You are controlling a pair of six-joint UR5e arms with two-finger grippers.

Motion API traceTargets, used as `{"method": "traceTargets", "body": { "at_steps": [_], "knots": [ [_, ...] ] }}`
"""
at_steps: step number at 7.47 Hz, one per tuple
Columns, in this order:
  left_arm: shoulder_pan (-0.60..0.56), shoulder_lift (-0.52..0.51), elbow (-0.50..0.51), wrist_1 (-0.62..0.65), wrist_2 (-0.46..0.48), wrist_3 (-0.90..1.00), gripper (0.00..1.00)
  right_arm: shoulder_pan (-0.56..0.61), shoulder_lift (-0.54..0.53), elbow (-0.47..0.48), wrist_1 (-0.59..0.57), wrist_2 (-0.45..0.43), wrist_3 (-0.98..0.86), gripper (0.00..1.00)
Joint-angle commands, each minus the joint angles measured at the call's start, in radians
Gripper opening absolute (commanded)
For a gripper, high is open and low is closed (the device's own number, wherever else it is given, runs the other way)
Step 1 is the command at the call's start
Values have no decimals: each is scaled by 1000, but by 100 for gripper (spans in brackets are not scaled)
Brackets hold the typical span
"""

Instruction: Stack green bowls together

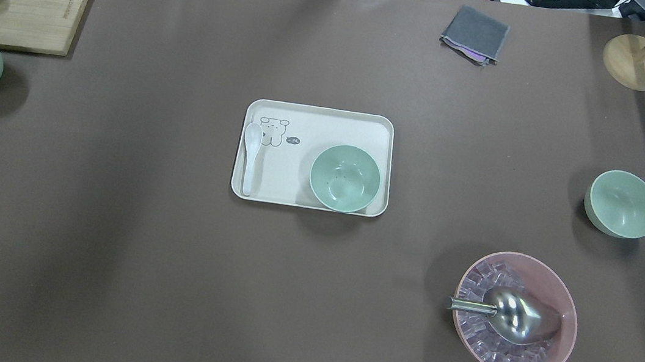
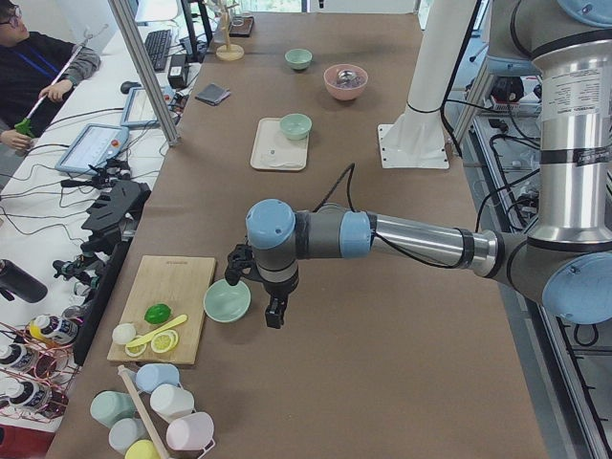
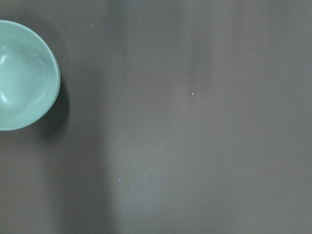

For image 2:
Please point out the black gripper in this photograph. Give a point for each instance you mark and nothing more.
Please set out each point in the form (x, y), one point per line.
(276, 292)

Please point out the green bowl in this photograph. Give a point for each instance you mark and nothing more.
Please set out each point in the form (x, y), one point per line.
(225, 303)
(298, 59)
(295, 126)

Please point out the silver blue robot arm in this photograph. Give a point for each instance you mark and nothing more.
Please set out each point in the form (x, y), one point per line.
(563, 262)

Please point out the yellow plastic knife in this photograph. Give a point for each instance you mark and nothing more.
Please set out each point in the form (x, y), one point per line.
(149, 336)

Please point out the bamboo cutting board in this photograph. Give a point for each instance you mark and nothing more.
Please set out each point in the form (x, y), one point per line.
(168, 292)

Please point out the lemon slice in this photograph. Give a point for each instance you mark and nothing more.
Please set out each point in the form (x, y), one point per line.
(164, 341)
(134, 350)

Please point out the green lime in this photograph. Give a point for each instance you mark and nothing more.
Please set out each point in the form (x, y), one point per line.
(157, 313)

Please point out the white cup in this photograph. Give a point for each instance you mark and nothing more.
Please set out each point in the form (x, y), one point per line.
(171, 402)

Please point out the blue cup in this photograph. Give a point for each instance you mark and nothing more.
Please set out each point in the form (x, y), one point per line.
(152, 375)

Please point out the pink cup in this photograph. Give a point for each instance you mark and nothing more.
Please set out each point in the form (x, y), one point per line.
(194, 431)

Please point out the white garlic bulb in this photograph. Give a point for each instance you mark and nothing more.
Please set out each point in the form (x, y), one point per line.
(123, 333)

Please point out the cream serving tray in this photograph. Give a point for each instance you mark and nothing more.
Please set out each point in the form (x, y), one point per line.
(274, 152)

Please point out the wooden cup rack rod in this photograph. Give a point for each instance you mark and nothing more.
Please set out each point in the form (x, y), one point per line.
(126, 376)

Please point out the green bowl on tray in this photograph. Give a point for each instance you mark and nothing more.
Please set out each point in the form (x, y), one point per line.
(295, 126)

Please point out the yellow cup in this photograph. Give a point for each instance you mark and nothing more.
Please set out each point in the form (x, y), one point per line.
(142, 449)

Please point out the grey cup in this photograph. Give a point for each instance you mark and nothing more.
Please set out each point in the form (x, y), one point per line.
(124, 433)

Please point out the green cup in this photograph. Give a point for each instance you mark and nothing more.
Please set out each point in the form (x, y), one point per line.
(108, 407)

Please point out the grey folded cloth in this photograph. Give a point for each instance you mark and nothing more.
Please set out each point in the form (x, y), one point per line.
(213, 94)

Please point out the pink bowl with ice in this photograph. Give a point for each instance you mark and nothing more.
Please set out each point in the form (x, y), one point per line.
(345, 93)

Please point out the teach pendant tablet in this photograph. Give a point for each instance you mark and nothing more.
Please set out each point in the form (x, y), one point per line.
(94, 145)
(138, 111)

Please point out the metal scoop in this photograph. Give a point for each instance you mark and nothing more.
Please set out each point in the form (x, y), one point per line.
(345, 77)

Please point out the black bottle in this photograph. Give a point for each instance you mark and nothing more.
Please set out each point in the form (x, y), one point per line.
(15, 282)

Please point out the wooden mug tree stand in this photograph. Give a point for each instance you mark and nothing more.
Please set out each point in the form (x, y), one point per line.
(227, 51)

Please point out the black framed wooden tray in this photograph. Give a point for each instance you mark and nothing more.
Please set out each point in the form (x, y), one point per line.
(241, 26)

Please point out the black keyboard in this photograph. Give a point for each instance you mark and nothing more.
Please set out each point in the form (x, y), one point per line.
(157, 45)

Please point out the seated person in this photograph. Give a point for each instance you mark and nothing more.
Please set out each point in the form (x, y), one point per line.
(38, 73)

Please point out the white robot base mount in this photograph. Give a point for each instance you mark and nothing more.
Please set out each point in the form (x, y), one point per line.
(417, 139)

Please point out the aluminium frame post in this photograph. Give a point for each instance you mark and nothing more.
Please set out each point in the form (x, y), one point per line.
(133, 41)

